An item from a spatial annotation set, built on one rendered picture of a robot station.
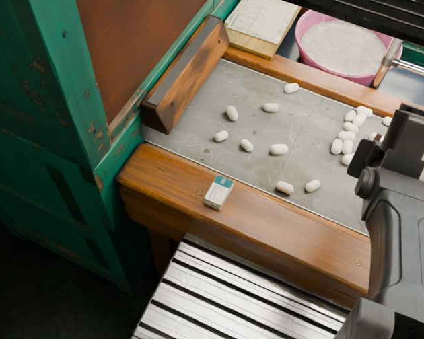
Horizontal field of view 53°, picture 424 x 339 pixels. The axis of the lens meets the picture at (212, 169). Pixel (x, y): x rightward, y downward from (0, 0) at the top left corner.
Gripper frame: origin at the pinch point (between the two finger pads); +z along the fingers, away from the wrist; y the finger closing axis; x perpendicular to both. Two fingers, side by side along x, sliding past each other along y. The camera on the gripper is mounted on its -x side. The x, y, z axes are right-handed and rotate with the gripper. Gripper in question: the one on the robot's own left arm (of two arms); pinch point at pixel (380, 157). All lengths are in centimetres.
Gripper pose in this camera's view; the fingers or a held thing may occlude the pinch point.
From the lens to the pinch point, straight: 83.5
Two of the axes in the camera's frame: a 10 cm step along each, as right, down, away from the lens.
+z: 3.0, -2.2, 9.3
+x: -3.1, 9.0, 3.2
